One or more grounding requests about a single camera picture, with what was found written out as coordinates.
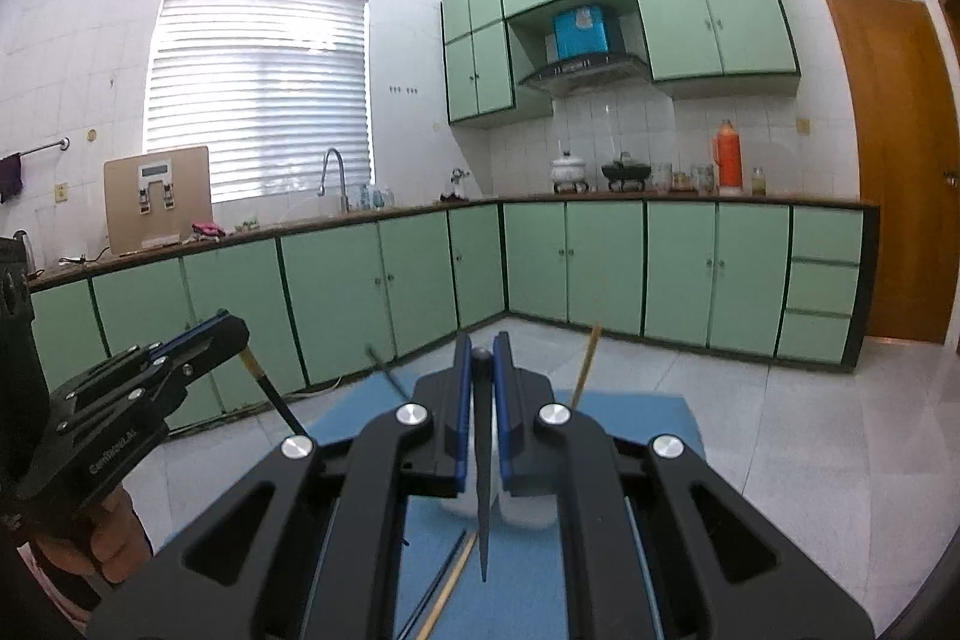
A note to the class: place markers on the wooden door with knob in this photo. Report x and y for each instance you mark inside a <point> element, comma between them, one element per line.
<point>892,160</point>

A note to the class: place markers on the green wall cabinets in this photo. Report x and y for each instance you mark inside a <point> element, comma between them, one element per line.
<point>750,10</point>

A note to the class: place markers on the grey metal chopstick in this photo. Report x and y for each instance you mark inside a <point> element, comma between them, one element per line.
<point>482,497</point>
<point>386,370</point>

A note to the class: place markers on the electric kettle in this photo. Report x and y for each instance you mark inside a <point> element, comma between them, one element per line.
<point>24,250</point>

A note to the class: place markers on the glass jar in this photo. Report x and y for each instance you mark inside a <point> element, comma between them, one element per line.
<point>759,181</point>

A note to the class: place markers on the wall hooks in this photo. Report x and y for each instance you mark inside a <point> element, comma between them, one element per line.
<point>403,89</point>

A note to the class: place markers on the small clear bottle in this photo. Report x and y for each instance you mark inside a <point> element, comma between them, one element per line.
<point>372,197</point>
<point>387,197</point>

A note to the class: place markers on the white two-compartment utensil holder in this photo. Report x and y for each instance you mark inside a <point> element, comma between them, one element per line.
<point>525,512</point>

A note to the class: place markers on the patterned cup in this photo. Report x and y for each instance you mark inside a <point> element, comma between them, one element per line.
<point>702,179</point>

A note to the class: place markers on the white window blinds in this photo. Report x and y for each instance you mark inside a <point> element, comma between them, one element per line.
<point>255,85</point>

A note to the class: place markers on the black wok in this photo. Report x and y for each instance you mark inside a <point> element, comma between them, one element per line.
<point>624,169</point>

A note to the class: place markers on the green base cabinets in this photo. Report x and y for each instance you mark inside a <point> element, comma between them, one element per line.
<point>600,265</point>

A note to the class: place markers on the person's left forearm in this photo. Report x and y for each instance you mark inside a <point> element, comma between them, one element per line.
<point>37,584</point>

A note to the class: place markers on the red cloth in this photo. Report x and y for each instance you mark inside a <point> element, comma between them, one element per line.
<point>208,228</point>

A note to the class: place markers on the blue tablecloth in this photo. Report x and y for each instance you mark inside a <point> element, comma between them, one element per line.
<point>637,419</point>

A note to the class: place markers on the black range hood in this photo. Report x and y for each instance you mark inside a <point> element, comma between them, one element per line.
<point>585,74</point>

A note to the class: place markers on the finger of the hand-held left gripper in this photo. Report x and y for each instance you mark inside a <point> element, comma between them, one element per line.
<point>214,347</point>
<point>112,374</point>

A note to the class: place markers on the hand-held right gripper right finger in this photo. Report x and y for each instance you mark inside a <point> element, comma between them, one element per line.
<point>504,419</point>

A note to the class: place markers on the orange thermos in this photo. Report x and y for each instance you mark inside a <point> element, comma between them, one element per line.
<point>727,160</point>

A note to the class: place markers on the dark purple cloth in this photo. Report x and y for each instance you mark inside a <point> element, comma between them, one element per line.
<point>10,179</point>

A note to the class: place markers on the person's left hand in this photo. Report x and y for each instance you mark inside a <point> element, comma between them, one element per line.
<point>124,539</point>

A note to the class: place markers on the white cooking pot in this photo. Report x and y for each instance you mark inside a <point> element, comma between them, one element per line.
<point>568,169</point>

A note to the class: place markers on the steel kitchen faucet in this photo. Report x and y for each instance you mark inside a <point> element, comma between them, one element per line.
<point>343,183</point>

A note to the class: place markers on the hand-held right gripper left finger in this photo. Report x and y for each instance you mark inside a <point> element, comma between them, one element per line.
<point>463,419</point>

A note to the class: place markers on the blue box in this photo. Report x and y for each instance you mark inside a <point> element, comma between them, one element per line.
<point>581,36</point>

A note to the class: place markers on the black chopstick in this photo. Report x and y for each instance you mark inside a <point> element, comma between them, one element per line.
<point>274,396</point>
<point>442,565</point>

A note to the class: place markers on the towel rail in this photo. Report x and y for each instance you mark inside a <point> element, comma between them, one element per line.
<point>45,147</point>

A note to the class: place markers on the wooden chopstick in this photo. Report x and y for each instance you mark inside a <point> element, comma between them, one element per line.
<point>586,362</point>
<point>450,584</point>

